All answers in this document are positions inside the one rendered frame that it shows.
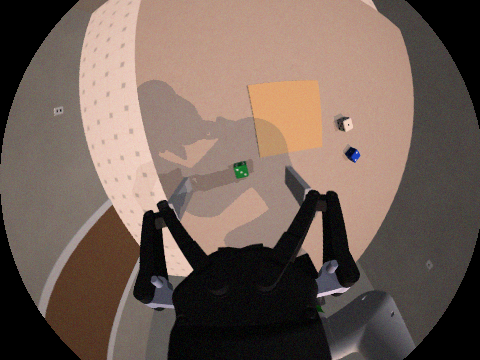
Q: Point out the blue die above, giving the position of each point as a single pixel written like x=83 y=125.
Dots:
x=352 y=154

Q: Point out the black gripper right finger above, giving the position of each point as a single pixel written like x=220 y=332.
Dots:
x=339 y=270

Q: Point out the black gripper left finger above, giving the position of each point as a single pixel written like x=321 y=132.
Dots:
x=152 y=285

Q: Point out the orange mat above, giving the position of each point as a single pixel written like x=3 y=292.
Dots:
x=287 y=116

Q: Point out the green die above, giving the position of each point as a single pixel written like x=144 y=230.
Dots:
x=241 y=170

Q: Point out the white die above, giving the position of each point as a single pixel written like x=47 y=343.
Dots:
x=345 y=124

